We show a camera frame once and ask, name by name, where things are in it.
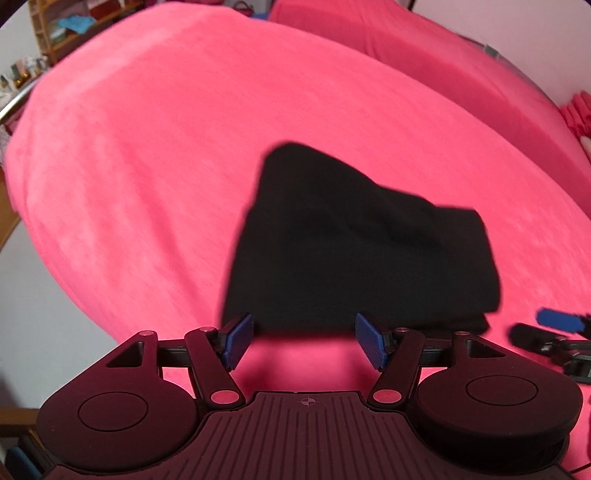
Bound pink bed far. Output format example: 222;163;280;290
269;0;590;212

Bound black pants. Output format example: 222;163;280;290
222;143;501;334

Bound folded red blanket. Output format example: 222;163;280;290
559;91;591;138

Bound wooden shelf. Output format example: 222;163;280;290
27;0;145;65

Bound folded light pink quilt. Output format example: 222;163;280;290
579;136;591;161

